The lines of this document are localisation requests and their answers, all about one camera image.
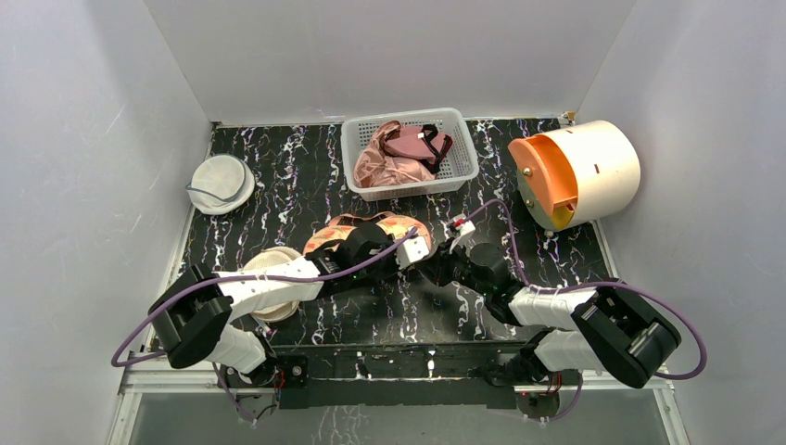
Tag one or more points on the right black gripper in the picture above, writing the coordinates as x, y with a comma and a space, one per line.
447, 264

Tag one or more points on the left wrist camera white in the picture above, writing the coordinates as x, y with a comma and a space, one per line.
412, 250

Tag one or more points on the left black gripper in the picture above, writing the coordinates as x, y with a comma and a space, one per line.
392, 255

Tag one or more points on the white plastic basket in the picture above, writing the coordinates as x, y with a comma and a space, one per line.
460, 166

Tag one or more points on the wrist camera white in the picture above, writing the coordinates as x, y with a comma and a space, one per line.
461, 230
412, 250

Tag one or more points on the aluminium frame rail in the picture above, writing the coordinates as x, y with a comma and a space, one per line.
189, 407

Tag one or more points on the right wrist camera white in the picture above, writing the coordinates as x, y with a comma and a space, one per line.
461, 230

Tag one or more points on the pink bra black trim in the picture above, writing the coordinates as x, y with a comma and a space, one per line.
426, 144

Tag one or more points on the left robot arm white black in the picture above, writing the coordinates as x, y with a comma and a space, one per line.
194, 318

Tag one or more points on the round white mesh laundry bag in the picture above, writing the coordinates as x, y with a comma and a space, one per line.
221, 184

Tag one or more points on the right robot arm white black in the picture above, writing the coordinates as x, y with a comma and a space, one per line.
603, 328

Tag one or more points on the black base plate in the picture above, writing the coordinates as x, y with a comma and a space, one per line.
418, 374

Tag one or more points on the pink satin garment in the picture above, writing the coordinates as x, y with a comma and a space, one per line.
375, 167

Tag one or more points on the peach patterned mesh laundry bag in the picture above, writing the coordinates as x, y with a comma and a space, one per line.
342, 225

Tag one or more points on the white orange toy washing drum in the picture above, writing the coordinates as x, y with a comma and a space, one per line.
576, 174

